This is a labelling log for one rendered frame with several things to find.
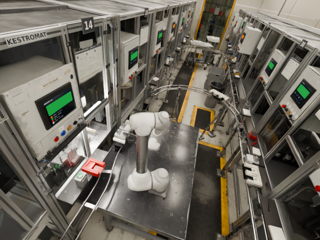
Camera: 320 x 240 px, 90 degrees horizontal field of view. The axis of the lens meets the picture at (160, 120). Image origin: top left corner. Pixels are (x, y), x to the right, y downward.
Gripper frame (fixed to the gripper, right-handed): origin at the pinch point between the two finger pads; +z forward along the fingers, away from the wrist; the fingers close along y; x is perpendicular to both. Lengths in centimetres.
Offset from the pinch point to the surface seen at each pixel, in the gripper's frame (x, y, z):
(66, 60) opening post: 40, 94, 23
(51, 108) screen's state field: 63, 75, 18
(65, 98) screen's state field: 51, 75, 18
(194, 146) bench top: -40, -20, -84
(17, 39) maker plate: 64, 110, 22
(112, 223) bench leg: 66, -64, -19
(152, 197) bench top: 45, -20, -51
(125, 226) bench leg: 65, -64, -33
